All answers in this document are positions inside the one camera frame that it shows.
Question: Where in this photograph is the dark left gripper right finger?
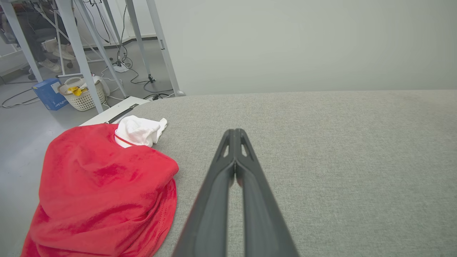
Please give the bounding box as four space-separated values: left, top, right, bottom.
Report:
235 129 299 257

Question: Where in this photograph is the grey metal frame leg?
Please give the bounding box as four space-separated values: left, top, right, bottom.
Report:
74 0 129 99
145 0 186 97
55 0 104 114
0 0 44 83
125 0 156 83

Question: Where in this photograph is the white shoe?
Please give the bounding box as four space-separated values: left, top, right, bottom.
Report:
53 44 76 61
38 59 61 73

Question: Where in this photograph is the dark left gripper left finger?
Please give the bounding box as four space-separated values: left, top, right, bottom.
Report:
172 129 237 257

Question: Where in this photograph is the blue cardboard box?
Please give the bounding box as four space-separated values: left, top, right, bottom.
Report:
32 79 69 111

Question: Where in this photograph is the black floor cable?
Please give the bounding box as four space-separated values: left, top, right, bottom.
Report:
118 4 176 100

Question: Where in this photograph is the seated person in dark trousers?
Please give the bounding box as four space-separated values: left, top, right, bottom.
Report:
14 3 77 74

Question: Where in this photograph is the red shirt with white sleeves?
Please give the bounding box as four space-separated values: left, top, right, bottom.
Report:
21 115 180 257

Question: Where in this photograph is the white panel with black handle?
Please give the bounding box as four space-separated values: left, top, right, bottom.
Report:
80 96 151 126

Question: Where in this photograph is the grey floor cable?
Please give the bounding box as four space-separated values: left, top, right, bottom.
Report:
1 87 42 109

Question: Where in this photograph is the white perforated laundry basket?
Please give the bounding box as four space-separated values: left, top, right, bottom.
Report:
58 77 107 112

